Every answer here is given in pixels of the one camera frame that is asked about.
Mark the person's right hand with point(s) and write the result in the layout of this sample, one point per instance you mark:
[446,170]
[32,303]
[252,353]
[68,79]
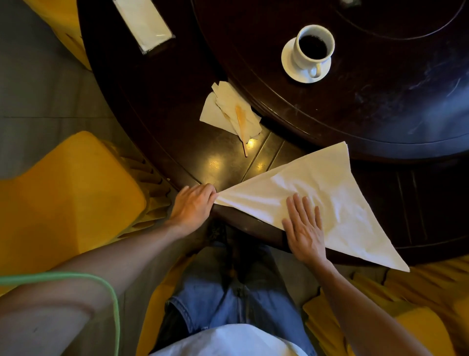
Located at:
[306,238]

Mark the person's left hand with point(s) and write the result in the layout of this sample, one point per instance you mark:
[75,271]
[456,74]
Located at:
[192,209]

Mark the white cloth napkin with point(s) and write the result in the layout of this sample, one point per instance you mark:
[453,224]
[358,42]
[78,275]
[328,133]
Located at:
[340,205]

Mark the wooden stir stick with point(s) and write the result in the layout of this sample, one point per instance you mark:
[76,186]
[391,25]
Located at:
[244,148]

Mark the white saucer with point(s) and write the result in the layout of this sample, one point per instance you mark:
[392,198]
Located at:
[289,69]

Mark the white coffee cup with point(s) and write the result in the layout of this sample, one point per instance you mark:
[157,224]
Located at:
[302,60]

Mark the person's right forearm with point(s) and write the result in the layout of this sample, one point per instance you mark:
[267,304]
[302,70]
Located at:
[359,315]

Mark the person's left forearm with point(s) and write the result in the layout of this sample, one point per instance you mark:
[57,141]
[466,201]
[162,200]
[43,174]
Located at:
[110,264]

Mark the black shoe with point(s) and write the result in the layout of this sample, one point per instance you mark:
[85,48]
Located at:
[217,233]

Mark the flat cream paper tissue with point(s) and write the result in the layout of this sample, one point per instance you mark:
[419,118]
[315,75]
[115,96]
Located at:
[212,115]

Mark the dark wooden round table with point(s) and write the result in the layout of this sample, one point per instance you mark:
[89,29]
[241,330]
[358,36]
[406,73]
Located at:
[165,110]

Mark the folded cream paper tissue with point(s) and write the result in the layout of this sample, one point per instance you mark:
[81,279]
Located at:
[229,99]

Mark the white shirt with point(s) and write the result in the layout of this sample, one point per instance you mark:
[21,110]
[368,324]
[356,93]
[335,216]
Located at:
[227,343]

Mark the dark wooden turntable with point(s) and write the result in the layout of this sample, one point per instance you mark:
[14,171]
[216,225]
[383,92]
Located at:
[384,110]

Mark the white tissue pack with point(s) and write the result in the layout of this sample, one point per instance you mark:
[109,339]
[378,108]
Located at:
[144,20]

